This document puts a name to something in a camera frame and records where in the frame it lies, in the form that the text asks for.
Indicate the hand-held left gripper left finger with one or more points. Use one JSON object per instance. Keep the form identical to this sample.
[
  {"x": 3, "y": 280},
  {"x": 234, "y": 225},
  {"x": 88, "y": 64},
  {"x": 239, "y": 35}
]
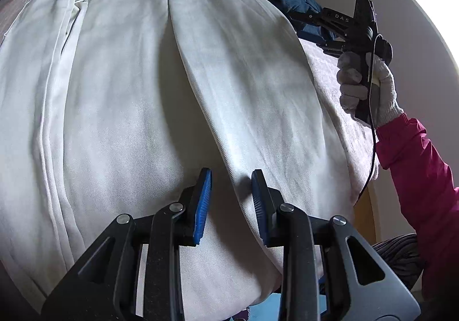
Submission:
[{"x": 202, "y": 199}]

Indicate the window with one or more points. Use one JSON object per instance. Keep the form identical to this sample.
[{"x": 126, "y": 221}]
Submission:
[{"x": 434, "y": 1}]

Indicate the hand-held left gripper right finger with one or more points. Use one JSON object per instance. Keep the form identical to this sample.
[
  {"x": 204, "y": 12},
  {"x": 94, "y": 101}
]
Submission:
[{"x": 260, "y": 206}]

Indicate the dark quilted cloth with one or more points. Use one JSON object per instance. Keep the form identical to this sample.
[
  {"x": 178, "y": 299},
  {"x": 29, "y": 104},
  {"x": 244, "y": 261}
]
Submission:
[{"x": 398, "y": 260}]

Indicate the white and blue jacket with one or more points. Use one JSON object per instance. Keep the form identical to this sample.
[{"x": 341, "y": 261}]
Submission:
[{"x": 143, "y": 91}]

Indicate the person's right hand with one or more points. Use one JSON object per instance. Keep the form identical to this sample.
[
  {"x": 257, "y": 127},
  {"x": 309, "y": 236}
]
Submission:
[{"x": 387, "y": 91}]

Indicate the person's right forearm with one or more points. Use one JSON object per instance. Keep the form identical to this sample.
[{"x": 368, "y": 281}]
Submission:
[{"x": 423, "y": 181}]

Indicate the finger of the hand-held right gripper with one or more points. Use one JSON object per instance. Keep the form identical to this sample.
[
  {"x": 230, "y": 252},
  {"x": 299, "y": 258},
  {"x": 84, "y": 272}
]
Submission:
[
  {"x": 308, "y": 17},
  {"x": 331, "y": 48}
]

